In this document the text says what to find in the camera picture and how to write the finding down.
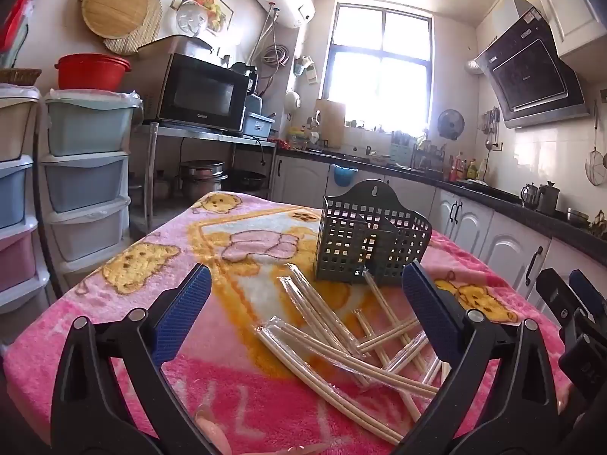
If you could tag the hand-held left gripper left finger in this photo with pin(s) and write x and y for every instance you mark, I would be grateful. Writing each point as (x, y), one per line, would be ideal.
(182, 308)

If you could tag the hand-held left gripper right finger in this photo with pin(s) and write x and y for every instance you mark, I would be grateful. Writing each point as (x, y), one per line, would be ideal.
(431, 303)

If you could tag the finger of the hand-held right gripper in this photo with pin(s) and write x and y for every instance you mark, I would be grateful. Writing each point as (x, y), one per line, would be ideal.
(557, 298)
(582, 291)

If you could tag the grey plastic utensil basket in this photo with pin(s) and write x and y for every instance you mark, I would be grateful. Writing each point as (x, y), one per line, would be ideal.
(346, 246)

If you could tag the bunch of chopsticks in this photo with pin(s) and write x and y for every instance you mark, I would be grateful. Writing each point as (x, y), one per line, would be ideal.
(303, 294)

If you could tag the hanging kitchen utensils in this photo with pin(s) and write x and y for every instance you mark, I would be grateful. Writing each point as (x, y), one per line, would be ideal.
(491, 125)

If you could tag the black kitchen countertop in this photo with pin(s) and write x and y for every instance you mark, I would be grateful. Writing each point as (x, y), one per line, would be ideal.
(578, 237)

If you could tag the pink bear printed blanket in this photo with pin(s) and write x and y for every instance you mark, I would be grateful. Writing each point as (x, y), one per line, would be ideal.
(227, 379)

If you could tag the white kitchen cabinets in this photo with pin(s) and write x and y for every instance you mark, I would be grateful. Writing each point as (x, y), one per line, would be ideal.
(474, 227)

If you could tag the steel teapot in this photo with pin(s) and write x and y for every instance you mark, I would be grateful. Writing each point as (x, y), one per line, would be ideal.
(547, 199)

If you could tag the glass french press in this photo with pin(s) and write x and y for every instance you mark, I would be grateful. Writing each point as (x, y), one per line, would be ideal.
(529, 196)

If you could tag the stacked steel pots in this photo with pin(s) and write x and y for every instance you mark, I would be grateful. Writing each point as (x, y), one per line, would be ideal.
(201, 177)

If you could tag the row of condiment bottles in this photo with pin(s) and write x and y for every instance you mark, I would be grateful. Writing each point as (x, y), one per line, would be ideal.
(467, 168)

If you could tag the black wok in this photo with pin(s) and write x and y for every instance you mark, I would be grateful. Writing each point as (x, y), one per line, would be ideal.
(249, 180)

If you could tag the blue hanging bin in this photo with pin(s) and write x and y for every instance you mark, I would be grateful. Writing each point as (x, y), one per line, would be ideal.
(344, 175)

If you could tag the teal plastic drawer unit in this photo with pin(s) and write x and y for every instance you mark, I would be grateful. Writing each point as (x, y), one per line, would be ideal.
(87, 175)

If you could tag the steel shelf rack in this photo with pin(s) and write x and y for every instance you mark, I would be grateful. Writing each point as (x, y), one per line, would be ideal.
(204, 133)

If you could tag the blue dish bin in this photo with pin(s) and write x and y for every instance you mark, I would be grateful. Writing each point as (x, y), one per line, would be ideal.
(258, 123)

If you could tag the wooden cutting board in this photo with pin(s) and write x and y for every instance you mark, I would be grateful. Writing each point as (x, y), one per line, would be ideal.
(332, 123)

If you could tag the multicolour plastic drawer unit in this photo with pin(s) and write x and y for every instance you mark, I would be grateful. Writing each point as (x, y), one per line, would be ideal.
(14, 189)

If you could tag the black microwave oven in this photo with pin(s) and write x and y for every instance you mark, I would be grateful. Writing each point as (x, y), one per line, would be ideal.
(204, 92)

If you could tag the black range hood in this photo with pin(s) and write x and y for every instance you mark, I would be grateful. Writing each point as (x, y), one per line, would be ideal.
(531, 76)

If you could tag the white hanging container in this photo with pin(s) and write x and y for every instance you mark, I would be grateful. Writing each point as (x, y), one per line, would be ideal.
(293, 102)

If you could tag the black blender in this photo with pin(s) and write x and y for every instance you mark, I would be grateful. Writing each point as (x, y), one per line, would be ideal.
(244, 78)

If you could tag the kitchen window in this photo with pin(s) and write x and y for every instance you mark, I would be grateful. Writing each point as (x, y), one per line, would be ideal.
(379, 66)

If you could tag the red plastic basin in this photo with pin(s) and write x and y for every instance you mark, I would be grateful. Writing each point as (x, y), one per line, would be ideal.
(90, 73)

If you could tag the round bamboo mat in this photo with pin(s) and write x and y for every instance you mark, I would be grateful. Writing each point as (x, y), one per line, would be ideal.
(149, 33)

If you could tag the wicker basket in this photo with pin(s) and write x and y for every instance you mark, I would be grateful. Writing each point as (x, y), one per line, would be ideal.
(19, 76)

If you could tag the white upper cabinet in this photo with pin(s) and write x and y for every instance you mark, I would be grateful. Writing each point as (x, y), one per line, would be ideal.
(569, 4)

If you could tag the clear plastic dome cover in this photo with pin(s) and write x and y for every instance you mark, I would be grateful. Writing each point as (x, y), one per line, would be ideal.
(192, 19)

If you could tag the round bamboo tray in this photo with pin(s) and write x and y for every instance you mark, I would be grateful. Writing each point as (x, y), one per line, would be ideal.
(114, 4)

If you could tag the red plastic bag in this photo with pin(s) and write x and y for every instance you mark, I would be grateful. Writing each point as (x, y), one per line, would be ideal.
(16, 14)

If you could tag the small wall fan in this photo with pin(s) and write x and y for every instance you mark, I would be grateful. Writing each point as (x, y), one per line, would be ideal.
(450, 124)

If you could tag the fruit wall poster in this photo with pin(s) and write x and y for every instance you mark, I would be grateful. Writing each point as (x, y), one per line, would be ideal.
(218, 2)

